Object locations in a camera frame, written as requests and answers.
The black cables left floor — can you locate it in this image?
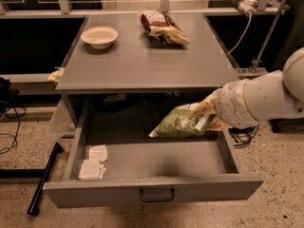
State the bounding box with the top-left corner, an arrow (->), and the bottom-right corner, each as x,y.
0,76 -> 27,156

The grey cabinet with counter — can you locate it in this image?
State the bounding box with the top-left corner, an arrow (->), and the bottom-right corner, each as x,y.
55,12 -> 244,128

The black floor bar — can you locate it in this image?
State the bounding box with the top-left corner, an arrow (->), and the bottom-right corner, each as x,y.
27,143 -> 63,217

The black cable bundle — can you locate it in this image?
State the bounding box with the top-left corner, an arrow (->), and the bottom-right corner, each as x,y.
229,124 -> 260,149

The white paper bowl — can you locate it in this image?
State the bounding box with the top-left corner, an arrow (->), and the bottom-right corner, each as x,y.
81,27 -> 119,49

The green jalapeno chip bag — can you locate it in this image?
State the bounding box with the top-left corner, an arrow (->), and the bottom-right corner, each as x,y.
149,103 -> 214,139

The grey side bracket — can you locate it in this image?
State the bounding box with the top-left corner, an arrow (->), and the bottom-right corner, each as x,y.
235,67 -> 268,79

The white paper packet upper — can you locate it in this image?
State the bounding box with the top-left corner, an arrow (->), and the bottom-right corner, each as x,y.
88,145 -> 107,162

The open grey drawer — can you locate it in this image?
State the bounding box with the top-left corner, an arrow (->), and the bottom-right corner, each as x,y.
42,97 -> 265,209

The white power strip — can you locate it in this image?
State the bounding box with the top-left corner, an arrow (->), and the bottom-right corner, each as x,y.
230,0 -> 257,15

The white paper packet lower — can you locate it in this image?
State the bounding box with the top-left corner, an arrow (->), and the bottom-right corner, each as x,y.
79,160 -> 106,180

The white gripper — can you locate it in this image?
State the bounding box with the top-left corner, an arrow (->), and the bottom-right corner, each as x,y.
191,80 -> 258,131

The white cable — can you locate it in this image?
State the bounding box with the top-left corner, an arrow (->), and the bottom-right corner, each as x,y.
225,11 -> 253,56

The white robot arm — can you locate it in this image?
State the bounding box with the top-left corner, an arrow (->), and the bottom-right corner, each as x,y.
192,48 -> 304,130

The yellow object beside cabinet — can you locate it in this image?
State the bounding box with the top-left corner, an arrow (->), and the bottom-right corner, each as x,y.
47,68 -> 65,84

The black drawer handle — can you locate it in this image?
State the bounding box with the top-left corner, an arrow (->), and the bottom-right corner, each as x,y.
140,188 -> 175,203

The white paper packet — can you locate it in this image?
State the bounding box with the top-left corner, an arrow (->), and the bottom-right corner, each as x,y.
88,145 -> 107,162
79,160 -> 106,180

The brown chip bag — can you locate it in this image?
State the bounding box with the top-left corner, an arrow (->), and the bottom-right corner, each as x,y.
137,9 -> 190,45

